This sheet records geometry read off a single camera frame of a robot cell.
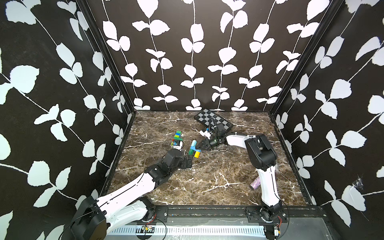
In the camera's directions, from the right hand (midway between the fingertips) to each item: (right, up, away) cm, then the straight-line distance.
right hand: (197, 147), depth 92 cm
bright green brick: (-14, +9, +14) cm, 22 cm away
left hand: (-6, -2, -11) cm, 13 cm away
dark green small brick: (-4, -3, +1) cm, 5 cm away
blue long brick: (-1, -2, -1) cm, 2 cm away
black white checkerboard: (+6, +20, +22) cm, 31 cm away
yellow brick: (0, -5, -2) cm, 5 cm away
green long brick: (-13, +4, +9) cm, 16 cm away
